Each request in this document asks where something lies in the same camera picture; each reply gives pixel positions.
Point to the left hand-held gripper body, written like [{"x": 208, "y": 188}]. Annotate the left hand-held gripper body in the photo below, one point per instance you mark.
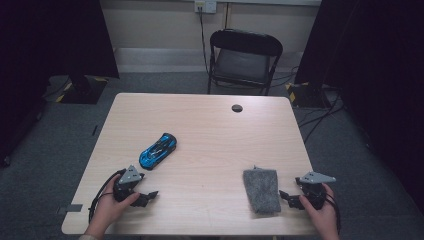
[{"x": 129, "y": 176}]

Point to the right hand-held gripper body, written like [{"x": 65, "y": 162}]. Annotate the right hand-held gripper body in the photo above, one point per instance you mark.
[{"x": 315, "y": 180}]

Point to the grey towel cloth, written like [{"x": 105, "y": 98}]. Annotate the grey towel cloth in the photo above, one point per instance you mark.
[{"x": 261, "y": 191}]

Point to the blue toy car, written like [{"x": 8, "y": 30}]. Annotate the blue toy car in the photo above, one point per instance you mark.
[{"x": 156, "y": 151}]

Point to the person's right hand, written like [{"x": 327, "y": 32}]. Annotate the person's right hand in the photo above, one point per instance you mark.
[{"x": 325, "y": 216}]

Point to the person's left hand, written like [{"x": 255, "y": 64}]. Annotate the person's left hand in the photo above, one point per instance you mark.
[{"x": 106, "y": 210}]

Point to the grey tape strip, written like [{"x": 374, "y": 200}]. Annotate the grey tape strip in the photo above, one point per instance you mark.
[{"x": 71, "y": 208}]

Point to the black stand base yellow stripes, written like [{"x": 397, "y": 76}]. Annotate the black stand base yellow stripes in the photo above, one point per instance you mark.
[
  {"x": 306, "y": 95},
  {"x": 83, "y": 91}
]

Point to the black curtain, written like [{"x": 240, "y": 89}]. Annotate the black curtain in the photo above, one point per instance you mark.
[
  {"x": 40, "y": 50},
  {"x": 376, "y": 66}
]

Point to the black folding chair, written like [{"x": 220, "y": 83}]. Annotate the black folding chair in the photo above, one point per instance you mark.
[{"x": 243, "y": 63}]

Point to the white wall socket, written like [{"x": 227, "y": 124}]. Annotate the white wall socket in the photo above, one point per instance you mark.
[{"x": 206, "y": 6}]

